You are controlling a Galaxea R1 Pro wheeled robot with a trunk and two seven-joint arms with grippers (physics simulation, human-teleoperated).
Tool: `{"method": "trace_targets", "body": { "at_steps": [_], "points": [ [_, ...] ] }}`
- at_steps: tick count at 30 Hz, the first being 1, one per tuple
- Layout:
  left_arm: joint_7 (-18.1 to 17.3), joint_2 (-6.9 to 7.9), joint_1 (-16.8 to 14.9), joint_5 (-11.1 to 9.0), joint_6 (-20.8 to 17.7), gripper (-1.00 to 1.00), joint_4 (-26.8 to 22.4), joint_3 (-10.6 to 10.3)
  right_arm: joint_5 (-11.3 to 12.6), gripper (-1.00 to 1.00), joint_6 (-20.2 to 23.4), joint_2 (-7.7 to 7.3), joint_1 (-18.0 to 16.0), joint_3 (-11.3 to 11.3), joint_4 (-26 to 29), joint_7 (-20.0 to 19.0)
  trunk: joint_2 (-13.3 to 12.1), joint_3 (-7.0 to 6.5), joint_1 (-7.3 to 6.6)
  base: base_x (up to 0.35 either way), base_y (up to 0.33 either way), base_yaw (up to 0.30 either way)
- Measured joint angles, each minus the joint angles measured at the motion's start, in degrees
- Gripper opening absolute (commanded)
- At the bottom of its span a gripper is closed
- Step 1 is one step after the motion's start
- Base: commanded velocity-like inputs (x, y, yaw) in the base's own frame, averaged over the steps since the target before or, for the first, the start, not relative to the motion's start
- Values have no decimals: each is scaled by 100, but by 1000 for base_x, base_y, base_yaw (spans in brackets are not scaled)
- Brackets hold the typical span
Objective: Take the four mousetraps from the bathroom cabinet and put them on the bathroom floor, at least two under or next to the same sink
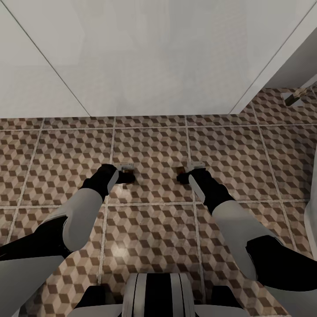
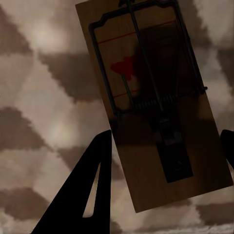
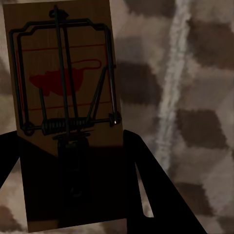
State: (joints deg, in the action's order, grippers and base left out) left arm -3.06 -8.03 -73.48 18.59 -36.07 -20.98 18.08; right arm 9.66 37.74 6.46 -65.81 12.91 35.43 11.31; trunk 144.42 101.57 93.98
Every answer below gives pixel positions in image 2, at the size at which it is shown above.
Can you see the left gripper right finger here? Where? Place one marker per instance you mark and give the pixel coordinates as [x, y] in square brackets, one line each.
[227, 141]

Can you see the mousetrap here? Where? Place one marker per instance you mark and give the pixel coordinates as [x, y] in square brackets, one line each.
[155, 100]

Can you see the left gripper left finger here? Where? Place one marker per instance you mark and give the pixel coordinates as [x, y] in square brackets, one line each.
[65, 213]

